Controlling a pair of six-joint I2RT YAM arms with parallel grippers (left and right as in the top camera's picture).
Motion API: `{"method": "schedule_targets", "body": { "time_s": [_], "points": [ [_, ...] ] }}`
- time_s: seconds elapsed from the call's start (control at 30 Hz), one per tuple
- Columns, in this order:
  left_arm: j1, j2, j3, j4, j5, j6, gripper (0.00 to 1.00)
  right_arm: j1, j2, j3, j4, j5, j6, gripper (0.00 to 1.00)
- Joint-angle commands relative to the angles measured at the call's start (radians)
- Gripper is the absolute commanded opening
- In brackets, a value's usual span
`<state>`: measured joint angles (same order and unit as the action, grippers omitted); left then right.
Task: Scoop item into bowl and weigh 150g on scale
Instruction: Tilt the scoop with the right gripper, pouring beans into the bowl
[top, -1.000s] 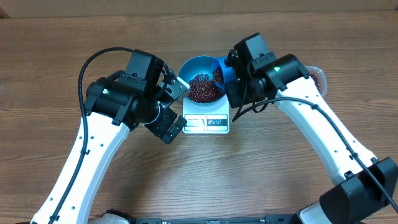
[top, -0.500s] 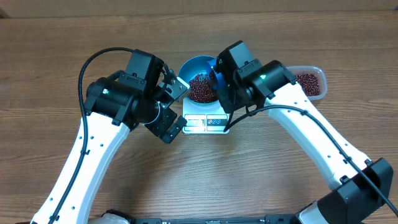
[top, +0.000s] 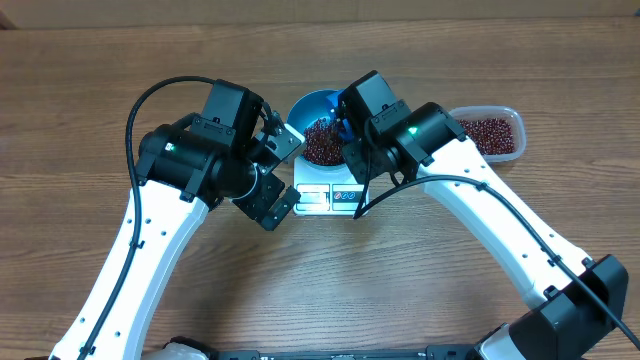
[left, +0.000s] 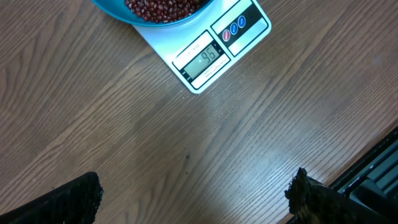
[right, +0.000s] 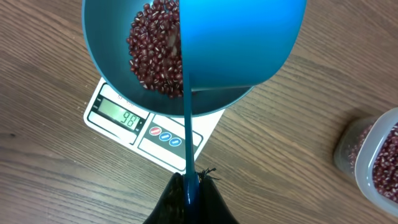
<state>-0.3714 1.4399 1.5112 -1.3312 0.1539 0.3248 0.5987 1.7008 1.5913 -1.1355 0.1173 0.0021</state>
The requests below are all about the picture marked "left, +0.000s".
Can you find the red adzuki beans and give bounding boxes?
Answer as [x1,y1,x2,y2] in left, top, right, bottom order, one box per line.
[124,0,204,24]

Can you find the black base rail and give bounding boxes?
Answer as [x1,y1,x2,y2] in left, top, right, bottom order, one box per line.
[289,129,397,223]

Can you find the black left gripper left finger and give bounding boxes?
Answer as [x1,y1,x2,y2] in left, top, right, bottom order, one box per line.
[1,172,104,224]

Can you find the white digital kitchen scale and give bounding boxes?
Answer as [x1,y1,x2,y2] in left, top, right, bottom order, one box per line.
[135,0,272,94]

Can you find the blue metal bowl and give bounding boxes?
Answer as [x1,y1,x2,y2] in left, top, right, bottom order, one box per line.
[93,0,213,27]

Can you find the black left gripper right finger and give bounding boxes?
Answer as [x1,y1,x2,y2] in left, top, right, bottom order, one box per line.
[284,167,392,224]

